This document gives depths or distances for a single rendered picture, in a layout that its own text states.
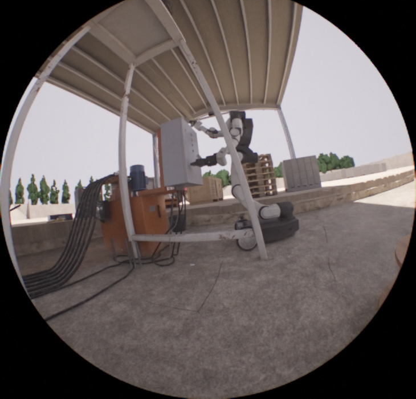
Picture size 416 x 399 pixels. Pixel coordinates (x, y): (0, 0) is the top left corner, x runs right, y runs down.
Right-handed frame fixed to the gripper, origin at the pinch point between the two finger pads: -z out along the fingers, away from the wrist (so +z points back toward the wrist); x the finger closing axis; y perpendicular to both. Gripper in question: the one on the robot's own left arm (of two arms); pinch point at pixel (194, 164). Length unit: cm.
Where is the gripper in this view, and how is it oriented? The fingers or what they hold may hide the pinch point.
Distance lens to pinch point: 119.7
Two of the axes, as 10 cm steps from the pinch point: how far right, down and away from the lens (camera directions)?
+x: 2.7, 0.1, 9.6
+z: 9.5, -1.4, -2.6
